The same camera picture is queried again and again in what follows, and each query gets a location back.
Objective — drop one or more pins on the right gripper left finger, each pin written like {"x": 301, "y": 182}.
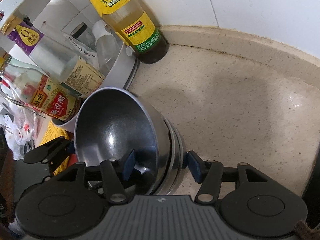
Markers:
{"x": 112, "y": 181}

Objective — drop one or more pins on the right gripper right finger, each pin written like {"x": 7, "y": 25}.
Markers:
{"x": 210, "y": 174}

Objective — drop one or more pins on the steel bowl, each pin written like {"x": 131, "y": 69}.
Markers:
{"x": 113, "y": 121}
{"x": 178, "y": 166}
{"x": 165, "y": 182}

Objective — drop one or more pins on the yellow chenille mat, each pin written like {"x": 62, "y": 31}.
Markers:
{"x": 55, "y": 141}

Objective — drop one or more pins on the plastic bag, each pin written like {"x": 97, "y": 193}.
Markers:
{"x": 20, "y": 128}

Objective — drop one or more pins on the yellow label vinegar bottle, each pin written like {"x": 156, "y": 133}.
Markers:
{"x": 39, "y": 91}

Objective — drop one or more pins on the green label seafood sauce bottle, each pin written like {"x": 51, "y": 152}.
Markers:
{"x": 60, "y": 63}

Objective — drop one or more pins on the yellow label oil bottle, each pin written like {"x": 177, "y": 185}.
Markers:
{"x": 134, "y": 27}

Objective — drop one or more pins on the white rotating condiment rack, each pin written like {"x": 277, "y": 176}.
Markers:
{"x": 118, "y": 71}

